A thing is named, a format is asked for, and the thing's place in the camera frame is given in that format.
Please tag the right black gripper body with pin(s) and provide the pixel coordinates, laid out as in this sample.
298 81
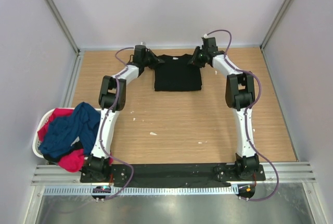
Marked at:
198 59

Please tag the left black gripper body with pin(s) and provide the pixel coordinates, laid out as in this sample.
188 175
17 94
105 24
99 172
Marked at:
150 60

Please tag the black t shirt blue logo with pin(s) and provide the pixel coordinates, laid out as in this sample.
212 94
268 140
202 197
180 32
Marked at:
176 74

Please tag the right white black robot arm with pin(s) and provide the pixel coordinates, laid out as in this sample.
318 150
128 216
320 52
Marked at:
239 97

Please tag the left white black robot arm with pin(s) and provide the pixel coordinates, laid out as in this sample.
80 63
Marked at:
112 98

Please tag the white laundry basket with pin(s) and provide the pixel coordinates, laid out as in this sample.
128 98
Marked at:
41 130

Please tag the pink t shirt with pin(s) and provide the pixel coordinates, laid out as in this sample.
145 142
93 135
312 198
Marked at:
70 160

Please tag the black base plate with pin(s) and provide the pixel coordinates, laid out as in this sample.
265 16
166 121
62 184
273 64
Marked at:
207 175

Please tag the right aluminium frame post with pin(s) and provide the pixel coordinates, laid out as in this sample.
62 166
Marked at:
275 23

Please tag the aluminium frame post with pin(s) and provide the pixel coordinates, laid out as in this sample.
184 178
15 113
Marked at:
275 23
59 19

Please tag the left aluminium frame post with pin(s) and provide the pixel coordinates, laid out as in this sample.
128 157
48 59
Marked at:
59 19

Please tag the slotted cable duct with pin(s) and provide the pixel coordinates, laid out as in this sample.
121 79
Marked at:
102 190

